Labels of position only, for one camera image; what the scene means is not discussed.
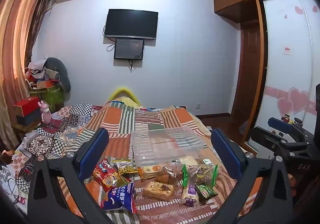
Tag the black wall television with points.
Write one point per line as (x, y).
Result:
(131, 23)

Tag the orange striped patchwork blanket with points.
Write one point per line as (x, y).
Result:
(150, 119)

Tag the small black wall monitor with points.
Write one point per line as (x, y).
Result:
(128, 49)

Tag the wooden bedside table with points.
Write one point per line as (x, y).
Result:
(23, 129)

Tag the green-edged clear snack packet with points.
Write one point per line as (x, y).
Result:
(200, 172)

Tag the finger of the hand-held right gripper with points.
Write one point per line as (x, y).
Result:
(280, 124)
(265, 139)

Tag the dark box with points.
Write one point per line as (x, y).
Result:
(27, 119)

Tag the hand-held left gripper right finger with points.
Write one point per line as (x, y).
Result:
(226, 154)

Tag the red box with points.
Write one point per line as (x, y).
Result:
(26, 106)

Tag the grey cushion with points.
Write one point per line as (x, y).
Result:
(62, 71)

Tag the yellow headboard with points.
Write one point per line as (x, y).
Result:
(123, 93)

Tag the red snack packet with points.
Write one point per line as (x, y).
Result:
(107, 176)

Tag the clear brown pastry packet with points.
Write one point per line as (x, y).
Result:
(166, 175)

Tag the wooden wardrobe with white door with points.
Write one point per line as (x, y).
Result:
(282, 39)

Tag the brown striped curtain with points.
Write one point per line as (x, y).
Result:
(15, 51)

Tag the white snack packet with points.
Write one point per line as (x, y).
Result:
(188, 160)

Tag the orange cracker packet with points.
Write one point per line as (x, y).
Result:
(148, 171)

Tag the green cardboard box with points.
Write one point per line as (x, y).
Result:
(50, 96)

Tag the clear plastic storage box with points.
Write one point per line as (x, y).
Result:
(170, 144)

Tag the brown wooden door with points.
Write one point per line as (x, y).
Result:
(248, 71)

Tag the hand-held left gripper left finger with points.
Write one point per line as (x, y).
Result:
(93, 151)

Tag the pink bunny toy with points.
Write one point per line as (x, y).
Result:
(45, 114)

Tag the clear nut brittle packet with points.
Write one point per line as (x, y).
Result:
(157, 190)

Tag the white wall socket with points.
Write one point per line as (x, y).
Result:
(198, 106)

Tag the small green snack packet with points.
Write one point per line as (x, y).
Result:
(206, 190)

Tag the blue snack packet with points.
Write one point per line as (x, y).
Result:
(120, 196)

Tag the purple snack packet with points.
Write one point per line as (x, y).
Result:
(190, 195)

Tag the pile of clutter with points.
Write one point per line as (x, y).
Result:
(38, 74)

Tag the yellow snack packet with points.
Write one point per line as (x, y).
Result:
(125, 167)

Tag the checkered patchwork quilt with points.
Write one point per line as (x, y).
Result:
(57, 131)

